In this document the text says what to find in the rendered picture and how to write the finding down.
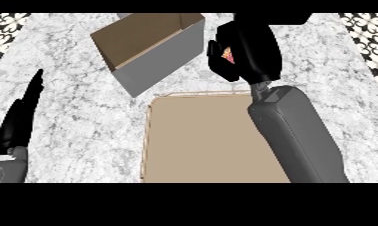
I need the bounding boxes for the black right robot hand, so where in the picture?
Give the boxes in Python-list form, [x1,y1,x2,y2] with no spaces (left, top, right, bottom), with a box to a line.
[206,20,283,86]

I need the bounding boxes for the black appliance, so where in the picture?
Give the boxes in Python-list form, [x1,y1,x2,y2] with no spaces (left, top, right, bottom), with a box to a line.
[233,13,313,26]

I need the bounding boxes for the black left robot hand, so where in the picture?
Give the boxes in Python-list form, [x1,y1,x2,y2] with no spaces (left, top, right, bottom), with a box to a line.
[0,68,45,151]

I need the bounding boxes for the beige flat tray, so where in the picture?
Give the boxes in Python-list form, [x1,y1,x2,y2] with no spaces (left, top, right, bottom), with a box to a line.
[140,90,292,184]

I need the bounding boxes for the open cardboard box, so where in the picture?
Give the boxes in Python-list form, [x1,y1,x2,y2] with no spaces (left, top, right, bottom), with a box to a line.
[88,13,206,99]

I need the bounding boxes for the pink frosted cupcake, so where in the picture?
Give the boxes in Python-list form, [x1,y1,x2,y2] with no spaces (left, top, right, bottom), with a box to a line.
[220,46,236,65]

